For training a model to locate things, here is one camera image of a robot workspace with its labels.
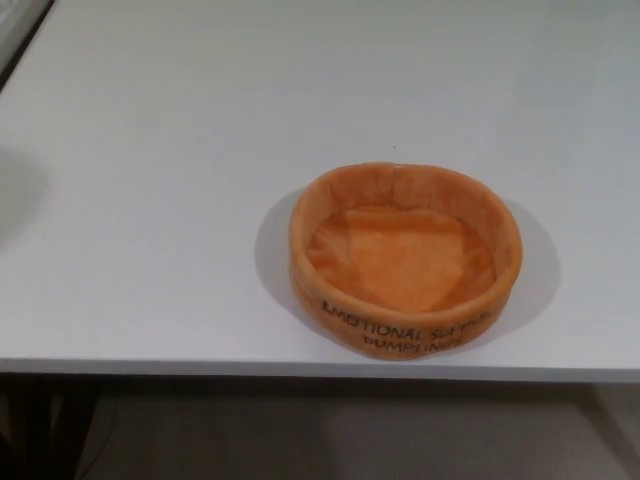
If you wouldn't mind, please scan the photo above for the orange soft plush plate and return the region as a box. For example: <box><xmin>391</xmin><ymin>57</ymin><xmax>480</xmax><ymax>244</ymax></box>
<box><xmin>292</xmin><ymin>161</ymin><xmax>525</xmax><ymax>363</ymax></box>

